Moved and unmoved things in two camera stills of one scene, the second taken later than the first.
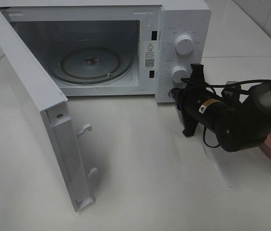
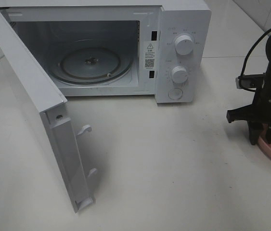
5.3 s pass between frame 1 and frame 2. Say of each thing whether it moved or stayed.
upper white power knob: stayed
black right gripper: moved
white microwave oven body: stayed
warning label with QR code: stayed
